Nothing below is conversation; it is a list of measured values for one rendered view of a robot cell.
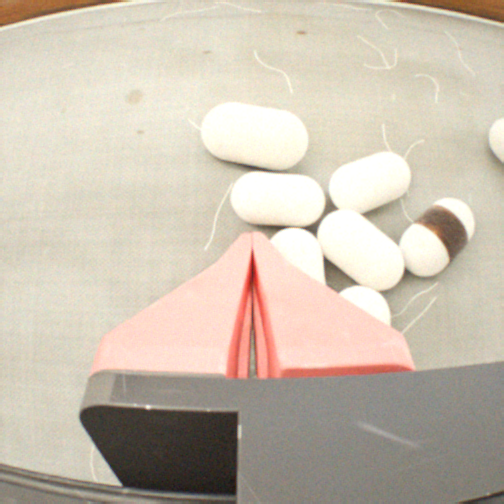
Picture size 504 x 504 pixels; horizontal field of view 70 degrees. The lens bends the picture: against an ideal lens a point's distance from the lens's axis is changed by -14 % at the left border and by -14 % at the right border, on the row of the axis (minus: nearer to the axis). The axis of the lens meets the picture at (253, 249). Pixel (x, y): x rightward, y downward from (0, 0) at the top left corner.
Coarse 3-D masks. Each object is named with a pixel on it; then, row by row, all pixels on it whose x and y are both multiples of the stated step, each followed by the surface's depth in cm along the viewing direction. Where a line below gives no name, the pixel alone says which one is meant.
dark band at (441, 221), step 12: (420, 216) 13; (432, 216) 13; (444, 216) 13; (456, 216) 13; (432, 228) 13; (444, 228) 13; (456, 228) 13; (444, 240) 12; (456, 240) 13; (456, 252) 13
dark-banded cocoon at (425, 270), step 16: (448, 208) 13; (464, 208) 13; (416, 224) 13; (464, 224) 13; (400, 240) 14; (416, 240) 13; (432, 240) 12; (416, 256) 13; (432, 256) 12; (448, 256) 13; (416, 272) 13; (432, 272) 13
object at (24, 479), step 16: (0, 464) 4; (0, 480) 4; (16, 480) 4; (32, 480) 4; (48, 480) 4; (64, 480) 4; (80, 480) 4; (0, 496) 3; (16, 496) 4; (32, 496) 4; (48, 496) 4; (64, 496) 4; (80, 496) 4; (96, 496) 4; (112, 496) 4; (128, 496) 4; (144, 496) 4; (160, 496) 4; (176, 496) 4; (192, 496) 4; (208, 496) 4; (224, 496) 4; (496, 496) 4
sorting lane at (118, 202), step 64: (192, 0) 17; (256, 0) 17; (320, 0) 17; (384, 0) 17; (0, 64) 17; (64, 64) 16; (128, 64) 16; (192, 64) 16; (256, 64) 16; (320, 64) 16; (384, 64) 16; (448, 64) 16; (0, 128) 16; (64, 128) 16; (128, 128) 15; (192, 128) 15; (320, 128) 15; (384, 128) 15; (448, 128) 16; (0, 192) 15; (64, 192) 15; (128, 192) 15; (192, 192) 15; (448, 192) 15; (0, 256) 14; (64, 256) 14; (128, 256) 14; (192, 256) 14; (0, 320) 14; (64, 320) 14; (448, 320) 14; (0, 384) 13; (64, 384) 13; (0, 448) 13; (64, 448) 13
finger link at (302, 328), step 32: (256, 256) 10; (256, 288) 10; (288, 288) 8; (320, 288) 8; (256, 320) 11; (288, 320) 6; (320, 320) 6; (352, 320) 6; (256, 352) 11; (288, 352) 5; (320, 352) 5; (352, 352) 5; (384, 352) 5
